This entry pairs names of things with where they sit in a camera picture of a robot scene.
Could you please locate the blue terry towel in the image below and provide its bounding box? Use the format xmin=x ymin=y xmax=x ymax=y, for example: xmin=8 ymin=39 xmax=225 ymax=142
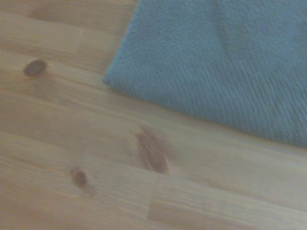
xmin=102 ymin=0 xmax=307 ymax=149

